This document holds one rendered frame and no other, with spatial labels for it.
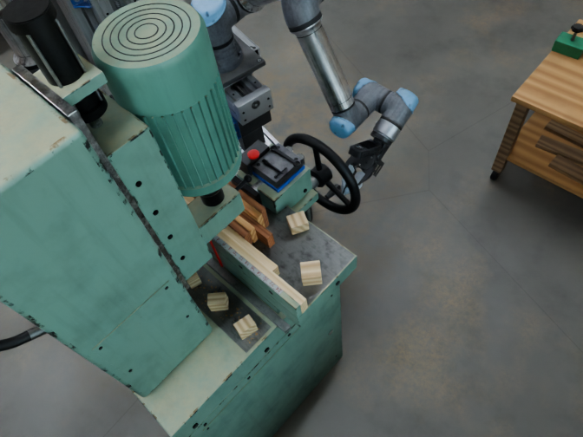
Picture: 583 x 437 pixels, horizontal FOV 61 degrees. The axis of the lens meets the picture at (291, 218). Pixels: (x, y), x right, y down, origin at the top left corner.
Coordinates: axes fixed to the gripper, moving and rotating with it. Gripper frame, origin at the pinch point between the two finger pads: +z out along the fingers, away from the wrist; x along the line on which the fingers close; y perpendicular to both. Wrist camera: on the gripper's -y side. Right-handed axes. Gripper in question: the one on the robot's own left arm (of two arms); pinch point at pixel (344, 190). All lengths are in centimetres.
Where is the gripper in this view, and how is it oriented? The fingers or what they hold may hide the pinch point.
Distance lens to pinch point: 153.8
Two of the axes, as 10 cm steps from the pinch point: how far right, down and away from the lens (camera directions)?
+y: 4.3, 1.5, 8.9
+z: -5.4, 8.4, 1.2
